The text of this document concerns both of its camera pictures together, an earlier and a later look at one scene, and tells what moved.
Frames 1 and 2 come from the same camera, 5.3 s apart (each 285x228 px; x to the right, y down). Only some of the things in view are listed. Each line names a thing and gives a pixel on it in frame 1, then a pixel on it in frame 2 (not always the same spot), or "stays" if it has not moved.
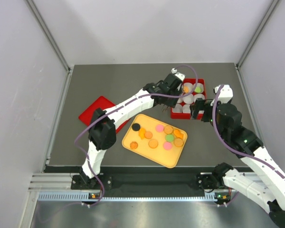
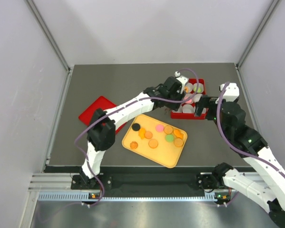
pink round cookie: [167, 146] → [188, 101]
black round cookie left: [136, 127] stays
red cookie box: [192, 89] stays
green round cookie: [198, 89] stays
